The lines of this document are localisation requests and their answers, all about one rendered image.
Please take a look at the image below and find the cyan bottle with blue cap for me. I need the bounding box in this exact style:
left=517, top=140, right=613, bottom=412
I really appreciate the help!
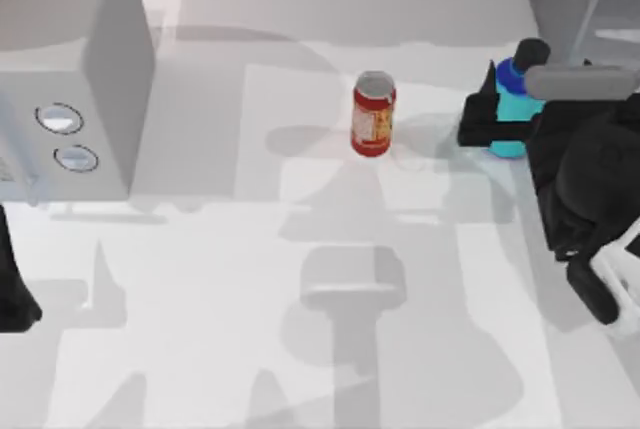
left=486, top=56, right=547, bottom=160

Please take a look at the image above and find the pale grey rounded box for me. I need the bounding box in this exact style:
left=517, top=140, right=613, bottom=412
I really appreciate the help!
left=524, top=63, right=640, bottom=101

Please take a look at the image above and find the red and white can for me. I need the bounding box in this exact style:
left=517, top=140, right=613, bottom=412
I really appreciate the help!
left=350, top=70, right=398, bottom=158

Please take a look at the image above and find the small round microwave knob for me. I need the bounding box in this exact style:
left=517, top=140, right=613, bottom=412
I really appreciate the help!
left=52, top=144, right=100, bottom=173

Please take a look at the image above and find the pale microwave oven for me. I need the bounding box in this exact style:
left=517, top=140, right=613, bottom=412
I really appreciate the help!
left=0, top=0, right=156, bottom=206

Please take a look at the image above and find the large round microwave knob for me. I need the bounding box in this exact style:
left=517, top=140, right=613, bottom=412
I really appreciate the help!
left=34, top=102, right=85, bottom=137

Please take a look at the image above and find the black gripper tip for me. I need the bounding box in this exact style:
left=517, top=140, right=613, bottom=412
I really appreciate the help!
left=0, top=203, right=44, bottom=335

